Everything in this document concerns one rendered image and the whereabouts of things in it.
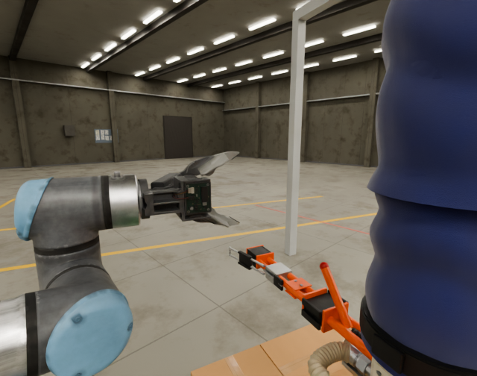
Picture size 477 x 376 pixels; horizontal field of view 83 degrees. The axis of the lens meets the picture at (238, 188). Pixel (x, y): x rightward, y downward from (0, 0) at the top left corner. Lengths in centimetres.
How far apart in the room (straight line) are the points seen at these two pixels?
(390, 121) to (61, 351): 49
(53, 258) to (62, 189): 10
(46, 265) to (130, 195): 15
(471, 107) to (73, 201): 53
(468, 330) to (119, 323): 44
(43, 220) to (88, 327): 18
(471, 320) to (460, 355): 5
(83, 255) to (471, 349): 56
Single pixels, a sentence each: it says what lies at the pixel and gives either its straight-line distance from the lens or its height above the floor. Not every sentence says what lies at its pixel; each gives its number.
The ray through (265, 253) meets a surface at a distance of 103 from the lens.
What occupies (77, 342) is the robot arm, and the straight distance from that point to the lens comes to 37.
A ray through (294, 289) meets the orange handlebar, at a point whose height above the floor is 125.
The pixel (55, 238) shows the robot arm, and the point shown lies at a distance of 48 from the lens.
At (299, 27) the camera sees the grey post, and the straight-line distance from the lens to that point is 393.
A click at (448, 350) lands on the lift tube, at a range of 51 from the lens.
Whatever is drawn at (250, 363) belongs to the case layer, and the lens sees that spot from 165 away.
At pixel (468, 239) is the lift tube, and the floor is 156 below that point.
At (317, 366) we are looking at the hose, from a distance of 73.
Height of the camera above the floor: 169
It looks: 11 degrees down
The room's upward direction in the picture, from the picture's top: straight up
